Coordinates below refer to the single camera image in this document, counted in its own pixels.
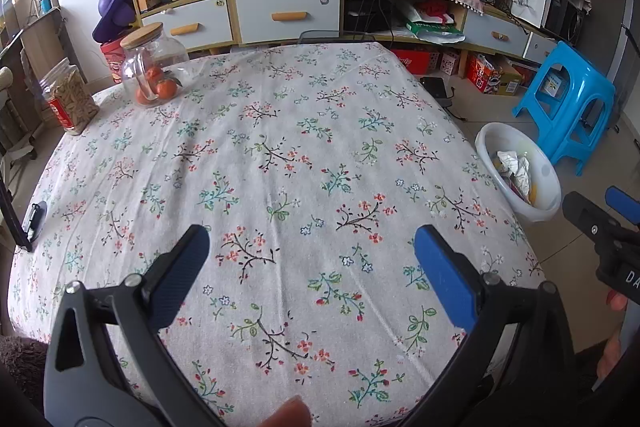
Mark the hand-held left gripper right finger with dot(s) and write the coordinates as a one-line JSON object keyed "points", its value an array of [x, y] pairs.
{"points": [[445, 277]]}

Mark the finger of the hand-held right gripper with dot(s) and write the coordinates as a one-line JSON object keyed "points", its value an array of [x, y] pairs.
{"points": [[590, 217], [622, 204]]}

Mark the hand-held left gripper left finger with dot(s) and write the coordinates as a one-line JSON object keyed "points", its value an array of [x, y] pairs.
{"points": [[180, 277]]}

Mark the white plastic bucket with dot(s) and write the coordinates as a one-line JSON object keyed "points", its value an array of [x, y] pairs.
{"points": [[545, 177]]}

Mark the silver wrapper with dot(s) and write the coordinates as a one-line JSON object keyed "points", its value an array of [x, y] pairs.
{"points": [[515, 167]]}

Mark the person's right hand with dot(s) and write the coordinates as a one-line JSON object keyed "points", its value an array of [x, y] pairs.
{"points": [[617, 302]]}

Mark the person's left hand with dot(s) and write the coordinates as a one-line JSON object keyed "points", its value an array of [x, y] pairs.
{"points": [[290, 413]]}

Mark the blue plastic stool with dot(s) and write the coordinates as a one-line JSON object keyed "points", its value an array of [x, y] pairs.
{"points": [[565, 82]]}

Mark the black clip device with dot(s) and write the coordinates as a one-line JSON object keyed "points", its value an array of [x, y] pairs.
{"points": [[35, 221]]}

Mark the brown cardboard box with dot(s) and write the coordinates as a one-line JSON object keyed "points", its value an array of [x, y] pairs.
{"points": [[510, 79]]}

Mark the floral tablecloth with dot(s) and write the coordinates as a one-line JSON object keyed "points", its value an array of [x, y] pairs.
{"points": [[300, 167]]}

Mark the colourful cardboard box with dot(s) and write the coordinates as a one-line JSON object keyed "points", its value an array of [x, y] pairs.
{"points": [[481, 74]]}

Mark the brown fuzzy cushion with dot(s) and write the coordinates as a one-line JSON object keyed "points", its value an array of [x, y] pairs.
{"points": [[20, 367]]}

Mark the mandarin orange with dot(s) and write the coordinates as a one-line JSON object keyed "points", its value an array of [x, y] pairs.
{"points": [[155, 73], [167, 88]]}

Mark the black charger box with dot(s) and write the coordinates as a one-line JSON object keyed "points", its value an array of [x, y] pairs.
{"points": [[434, 87]]}

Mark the black microwave oven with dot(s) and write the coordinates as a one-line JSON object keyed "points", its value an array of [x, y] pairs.
{"points": [[565, 14]]}

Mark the plastic jar with red label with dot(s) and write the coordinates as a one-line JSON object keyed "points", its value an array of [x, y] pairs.
{"points": [[72, 102]]}

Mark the red shoe box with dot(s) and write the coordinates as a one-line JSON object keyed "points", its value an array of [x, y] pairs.
{"points": [[417, 59]]}

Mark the red bag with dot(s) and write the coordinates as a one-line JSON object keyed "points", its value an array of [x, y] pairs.
{"points": [[112, 62]]}

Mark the glass jar with wooden lid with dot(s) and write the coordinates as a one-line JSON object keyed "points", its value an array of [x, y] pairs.
{"points": [[155, 52]]}

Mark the green and white bag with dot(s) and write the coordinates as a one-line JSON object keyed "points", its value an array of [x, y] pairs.
{"points": [[432, 29]]}

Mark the purple hat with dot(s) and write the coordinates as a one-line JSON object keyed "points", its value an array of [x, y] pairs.
{"points": [[115, 12]]}

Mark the wooden side rack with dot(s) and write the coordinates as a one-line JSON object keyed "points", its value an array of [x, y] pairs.
{"points": [[35, 37]]}

